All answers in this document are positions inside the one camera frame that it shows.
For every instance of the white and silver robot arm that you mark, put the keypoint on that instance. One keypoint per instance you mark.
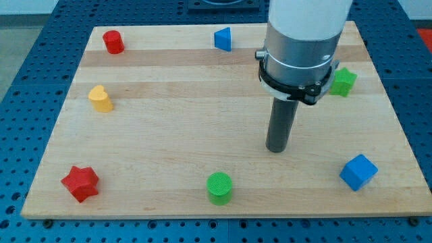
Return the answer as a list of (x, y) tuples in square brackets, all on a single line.
[(297, 62)]

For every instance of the light wooden board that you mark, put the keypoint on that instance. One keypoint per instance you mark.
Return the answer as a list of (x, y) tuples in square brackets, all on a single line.
[(184, 110)]

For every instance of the green cylinder block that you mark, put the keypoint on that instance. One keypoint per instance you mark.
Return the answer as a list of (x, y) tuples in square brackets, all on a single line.
[(219, 188)]

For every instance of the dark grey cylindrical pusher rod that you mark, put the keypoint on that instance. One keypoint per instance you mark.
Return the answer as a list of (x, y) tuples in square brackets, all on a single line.
[(280, 124)]

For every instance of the blue triangular prism block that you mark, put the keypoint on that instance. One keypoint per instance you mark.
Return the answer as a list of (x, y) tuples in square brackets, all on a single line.
[(222, 39)]

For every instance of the yellow heart block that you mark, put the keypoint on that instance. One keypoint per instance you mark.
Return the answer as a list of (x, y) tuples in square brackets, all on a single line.
[(100, 100)]

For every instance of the red cylinder block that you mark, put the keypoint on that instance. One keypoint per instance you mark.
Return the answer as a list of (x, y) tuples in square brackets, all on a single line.
[(113, 42)]

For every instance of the green star block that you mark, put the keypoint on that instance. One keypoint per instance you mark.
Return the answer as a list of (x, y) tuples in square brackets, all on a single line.
[(343, 82)]

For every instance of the red star block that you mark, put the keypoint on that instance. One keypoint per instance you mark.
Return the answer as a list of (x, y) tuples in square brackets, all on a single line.
[(81, 183)]

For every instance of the blue cube block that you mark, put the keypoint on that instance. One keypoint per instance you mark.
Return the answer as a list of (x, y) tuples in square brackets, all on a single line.
[(358, 172)]

